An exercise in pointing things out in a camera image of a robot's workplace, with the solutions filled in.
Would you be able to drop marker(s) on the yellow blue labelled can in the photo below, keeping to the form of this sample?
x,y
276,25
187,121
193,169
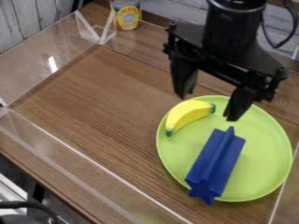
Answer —
x,y
128,13

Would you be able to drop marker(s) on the clear acrylic corner bracket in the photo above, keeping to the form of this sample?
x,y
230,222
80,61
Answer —
x,y
95,33

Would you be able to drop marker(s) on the green round plate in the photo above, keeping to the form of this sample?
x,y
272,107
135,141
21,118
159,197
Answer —
x,y
266,157

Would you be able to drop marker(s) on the yellow toy banana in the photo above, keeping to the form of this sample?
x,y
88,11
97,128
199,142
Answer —
x,y
184,113

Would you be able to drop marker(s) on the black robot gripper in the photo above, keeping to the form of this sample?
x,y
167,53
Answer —
x,y
221,48

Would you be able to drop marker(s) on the clear acrylic front wall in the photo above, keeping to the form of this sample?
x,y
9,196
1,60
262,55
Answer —
x,y
104,197

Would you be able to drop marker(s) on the blue star-shaped block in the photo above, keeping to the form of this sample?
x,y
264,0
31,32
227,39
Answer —
x,y
209,172

